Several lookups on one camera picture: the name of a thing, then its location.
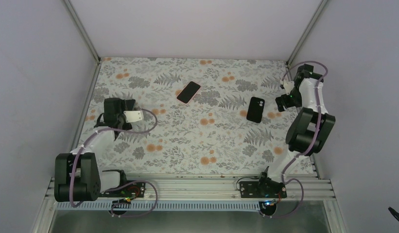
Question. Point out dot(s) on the phone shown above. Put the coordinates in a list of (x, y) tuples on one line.
[(188, 92)]

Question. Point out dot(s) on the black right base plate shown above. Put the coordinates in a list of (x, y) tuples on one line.
[(264, 190)]

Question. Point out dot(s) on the aluminium frame post left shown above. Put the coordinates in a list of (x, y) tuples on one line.
[(82, 31)]

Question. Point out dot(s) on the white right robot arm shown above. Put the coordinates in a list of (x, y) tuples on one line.
[(308, 132)]

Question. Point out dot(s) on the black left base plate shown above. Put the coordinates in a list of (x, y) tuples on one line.
[(135, 190)]

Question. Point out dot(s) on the aluminium mounting rail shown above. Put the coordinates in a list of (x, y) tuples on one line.
[(222, 188)]

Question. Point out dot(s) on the floral patterned table mat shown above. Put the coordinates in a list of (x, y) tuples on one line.
[(210, 134)]

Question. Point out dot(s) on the aluminium frame post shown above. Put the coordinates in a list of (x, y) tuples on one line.
[(82, 31), (311, 24)]

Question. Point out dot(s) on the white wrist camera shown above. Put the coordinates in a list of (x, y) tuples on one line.
[(288, 86), (133, 116)]

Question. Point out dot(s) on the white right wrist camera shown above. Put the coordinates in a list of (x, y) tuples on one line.
[(288, 86)]

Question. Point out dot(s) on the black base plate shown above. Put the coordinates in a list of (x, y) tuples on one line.
[(264, 190), (135, 190)]

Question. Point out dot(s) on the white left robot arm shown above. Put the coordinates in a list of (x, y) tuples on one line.
[(78, 176)]

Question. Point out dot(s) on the aluminium frame post right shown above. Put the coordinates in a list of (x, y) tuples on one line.
[(311, 24)]

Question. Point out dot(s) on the black phone case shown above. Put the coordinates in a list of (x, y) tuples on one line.
[(255, 110)]

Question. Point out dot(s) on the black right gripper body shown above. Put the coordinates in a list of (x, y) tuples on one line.
[(295, 100)]

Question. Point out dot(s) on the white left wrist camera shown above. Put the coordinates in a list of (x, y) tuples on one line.
[(133, 116)]

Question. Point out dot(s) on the grey slotted cable duct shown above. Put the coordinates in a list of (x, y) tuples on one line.
[(166, 205)]

